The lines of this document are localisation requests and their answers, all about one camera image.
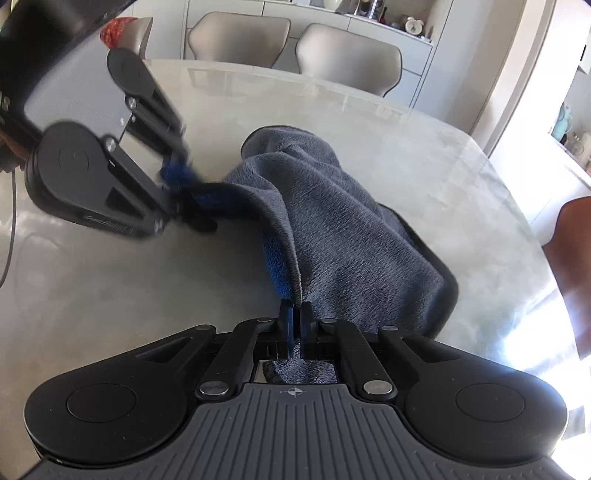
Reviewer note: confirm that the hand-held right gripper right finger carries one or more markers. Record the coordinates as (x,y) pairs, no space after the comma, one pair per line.
(306,328)

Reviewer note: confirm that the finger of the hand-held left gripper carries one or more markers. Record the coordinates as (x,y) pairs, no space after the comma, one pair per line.
(157,120)
(152,203)

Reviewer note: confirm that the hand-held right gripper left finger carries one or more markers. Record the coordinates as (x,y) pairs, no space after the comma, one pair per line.
(286,327)

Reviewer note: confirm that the grey-blue towel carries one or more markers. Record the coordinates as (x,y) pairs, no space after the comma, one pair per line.
(332,221)

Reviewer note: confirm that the beige dining chair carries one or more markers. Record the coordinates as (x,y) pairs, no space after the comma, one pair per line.
(238,39)
(141,34)
(348,57)

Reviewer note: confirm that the red mesh bag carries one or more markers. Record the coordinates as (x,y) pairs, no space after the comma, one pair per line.
(113,32)

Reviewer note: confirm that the white sideboard cabinet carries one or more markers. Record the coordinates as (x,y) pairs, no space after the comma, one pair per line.
(415,60)

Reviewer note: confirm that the brown chair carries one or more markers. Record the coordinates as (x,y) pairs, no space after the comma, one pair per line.
(572,267)

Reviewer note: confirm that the white alarm clock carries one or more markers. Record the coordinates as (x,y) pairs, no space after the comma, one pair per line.
(414,25)

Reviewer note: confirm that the teal kettle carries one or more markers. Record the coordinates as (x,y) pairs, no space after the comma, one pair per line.
(563,124)

